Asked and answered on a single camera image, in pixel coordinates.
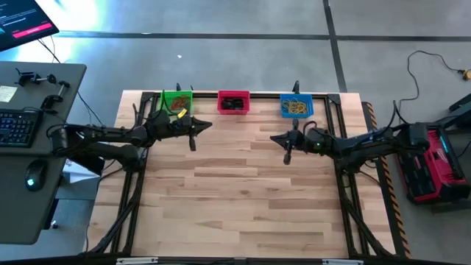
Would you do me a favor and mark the black equipment stand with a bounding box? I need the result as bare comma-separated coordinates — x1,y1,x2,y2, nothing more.
414,91,471,133

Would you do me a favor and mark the black desk cable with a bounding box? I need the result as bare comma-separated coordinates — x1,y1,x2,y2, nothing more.
76,90,106,127

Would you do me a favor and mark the silver metal bracket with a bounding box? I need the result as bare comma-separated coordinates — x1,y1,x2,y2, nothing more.
322,258,364,265
116,257,159,265

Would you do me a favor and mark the black orange striped edge strip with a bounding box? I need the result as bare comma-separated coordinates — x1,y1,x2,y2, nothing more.
362,102,412,258

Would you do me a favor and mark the black keyboard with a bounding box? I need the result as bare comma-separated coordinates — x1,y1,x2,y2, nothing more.
0,108,42,148

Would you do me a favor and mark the black floor cable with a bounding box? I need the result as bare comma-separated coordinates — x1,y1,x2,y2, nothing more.
397,50,463,132

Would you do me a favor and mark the pale yellow sticky note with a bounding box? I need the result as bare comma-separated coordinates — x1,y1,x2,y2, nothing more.
0,85,18,103

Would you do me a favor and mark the black screw clamp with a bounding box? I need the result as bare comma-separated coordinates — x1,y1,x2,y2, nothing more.
15,68,58,88
40,79,71,110

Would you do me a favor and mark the black computer mouse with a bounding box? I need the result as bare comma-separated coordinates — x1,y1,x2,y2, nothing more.
24,159,48,192

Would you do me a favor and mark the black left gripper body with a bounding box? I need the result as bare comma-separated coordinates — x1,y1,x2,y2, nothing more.
167,113,198,152

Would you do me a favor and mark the green plastic basket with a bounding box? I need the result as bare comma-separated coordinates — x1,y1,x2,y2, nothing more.
159,90,194,116

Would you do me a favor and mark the blue plastic basket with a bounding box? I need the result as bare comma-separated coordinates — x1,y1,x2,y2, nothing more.
279,93,315,119

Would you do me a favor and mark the black monitor cable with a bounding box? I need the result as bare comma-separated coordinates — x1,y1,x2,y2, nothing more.
36,35,63,64

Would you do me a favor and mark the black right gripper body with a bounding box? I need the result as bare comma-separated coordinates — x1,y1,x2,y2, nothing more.
283,118,332,166

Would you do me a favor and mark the dark computer monitor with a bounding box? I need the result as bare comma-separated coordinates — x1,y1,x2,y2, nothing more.
0,0,60,52

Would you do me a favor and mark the black angled bracket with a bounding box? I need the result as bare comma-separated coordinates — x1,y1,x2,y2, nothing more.
65,154,106,177

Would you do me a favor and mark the red plastic basket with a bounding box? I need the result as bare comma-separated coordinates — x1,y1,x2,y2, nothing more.
217,90,251,115

